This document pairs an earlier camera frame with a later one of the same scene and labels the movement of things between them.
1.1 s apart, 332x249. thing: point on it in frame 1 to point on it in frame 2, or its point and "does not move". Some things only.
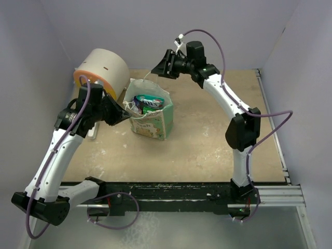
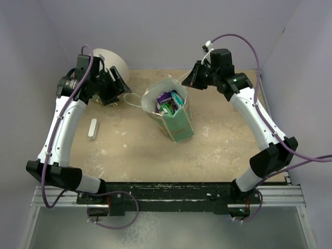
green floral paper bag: (158, 124) to (178, 126)
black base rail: (168, 196) does not move
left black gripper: (107, 108) to (114, 84)
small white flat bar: (93, 131) does not move
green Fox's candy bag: (145, 109) to (166, 109)
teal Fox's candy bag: (147, 100) to (175, 96)
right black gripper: (169, 65) to (196, 76)
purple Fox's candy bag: (140, 105) to (165, 97)
